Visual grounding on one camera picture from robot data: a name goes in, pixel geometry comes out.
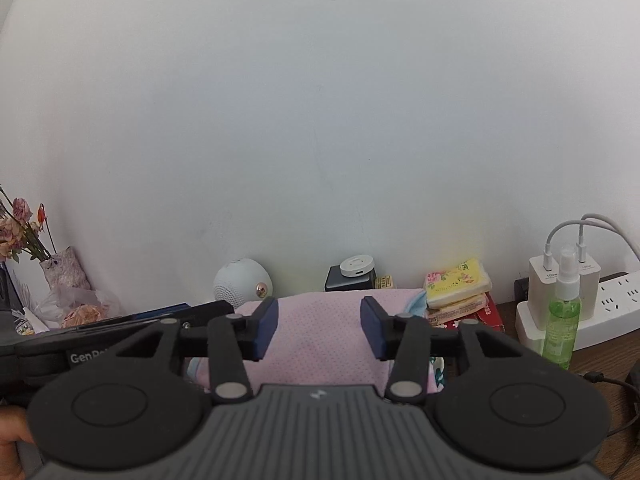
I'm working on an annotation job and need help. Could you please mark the person's left hand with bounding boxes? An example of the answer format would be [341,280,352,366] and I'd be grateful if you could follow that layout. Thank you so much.
[0,405,36,480]

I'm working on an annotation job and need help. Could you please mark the dried rose bouquet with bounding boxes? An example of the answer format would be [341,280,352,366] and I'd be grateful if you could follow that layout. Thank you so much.
[0,185,58,263]

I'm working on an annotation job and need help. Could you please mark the pink and blue garment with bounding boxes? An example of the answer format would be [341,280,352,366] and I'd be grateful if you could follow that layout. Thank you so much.
[184,287,431,396]

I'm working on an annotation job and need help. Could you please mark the white robot speaker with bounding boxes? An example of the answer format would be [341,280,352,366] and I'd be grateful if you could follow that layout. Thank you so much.
[213,258,274,307]

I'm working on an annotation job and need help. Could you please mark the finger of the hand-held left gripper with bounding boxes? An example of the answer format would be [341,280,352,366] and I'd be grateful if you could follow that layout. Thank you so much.
[60,301,236,341]

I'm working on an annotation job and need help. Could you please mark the white cable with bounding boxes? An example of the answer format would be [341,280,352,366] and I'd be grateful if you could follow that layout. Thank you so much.
[577,214,640,261]

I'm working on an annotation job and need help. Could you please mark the cream tissue pack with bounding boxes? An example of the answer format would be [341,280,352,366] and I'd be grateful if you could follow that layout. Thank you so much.
[427,292,488,323]

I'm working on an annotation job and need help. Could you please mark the white round device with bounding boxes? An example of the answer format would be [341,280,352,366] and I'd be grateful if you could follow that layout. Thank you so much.
[340,255,376,277]

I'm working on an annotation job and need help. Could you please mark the black cable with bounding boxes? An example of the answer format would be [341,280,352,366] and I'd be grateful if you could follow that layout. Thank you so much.
[580,362,640,441]

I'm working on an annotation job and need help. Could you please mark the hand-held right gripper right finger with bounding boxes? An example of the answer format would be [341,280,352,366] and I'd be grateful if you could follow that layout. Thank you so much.
[360,296,531,403]

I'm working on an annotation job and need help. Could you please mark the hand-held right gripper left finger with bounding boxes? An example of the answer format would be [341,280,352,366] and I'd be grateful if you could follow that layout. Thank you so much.
[107,296,279,403]

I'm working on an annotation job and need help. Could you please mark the translucent flower vase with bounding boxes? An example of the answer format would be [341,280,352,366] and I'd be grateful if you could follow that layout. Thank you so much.
[39,246,92,291]

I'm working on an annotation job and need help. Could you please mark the white folded garment blue flowers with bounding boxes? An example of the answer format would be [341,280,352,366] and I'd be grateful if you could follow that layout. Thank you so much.
[427,355,447,392]

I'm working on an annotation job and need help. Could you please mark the plastic wrapped dried flowers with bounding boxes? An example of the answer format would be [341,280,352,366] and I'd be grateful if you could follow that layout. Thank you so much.
[37,285,123,331]

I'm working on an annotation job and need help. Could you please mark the dark grey box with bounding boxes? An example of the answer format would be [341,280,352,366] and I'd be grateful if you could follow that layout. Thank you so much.
[324,265,377,292]

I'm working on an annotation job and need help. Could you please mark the yellow tissue pack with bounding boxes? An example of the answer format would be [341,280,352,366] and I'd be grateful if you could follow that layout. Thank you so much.
[424,258,493,310]

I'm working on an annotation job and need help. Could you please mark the green spray bottle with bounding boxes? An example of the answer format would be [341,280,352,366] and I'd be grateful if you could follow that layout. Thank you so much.
[542,247,582,371]

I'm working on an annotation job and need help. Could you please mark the white charger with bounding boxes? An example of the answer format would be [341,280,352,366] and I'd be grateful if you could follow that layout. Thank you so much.
[575,255,600,321]
[529,255,561,331]

